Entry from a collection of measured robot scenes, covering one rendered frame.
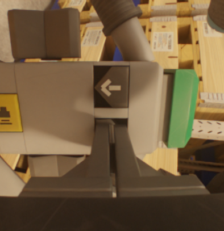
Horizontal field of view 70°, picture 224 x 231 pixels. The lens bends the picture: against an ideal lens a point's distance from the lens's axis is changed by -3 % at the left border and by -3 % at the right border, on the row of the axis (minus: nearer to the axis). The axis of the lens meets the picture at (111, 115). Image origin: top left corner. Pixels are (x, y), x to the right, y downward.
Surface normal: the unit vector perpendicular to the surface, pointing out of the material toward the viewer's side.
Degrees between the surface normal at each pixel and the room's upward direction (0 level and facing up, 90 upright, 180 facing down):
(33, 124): 74
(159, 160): 90
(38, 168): 57
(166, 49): 90
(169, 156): 90
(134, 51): 86
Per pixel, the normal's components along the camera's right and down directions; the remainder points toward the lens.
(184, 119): 0.02, 0.28
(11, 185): 0.37, 0.02
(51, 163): 0.31, 0.27
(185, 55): -0.18, -0.45
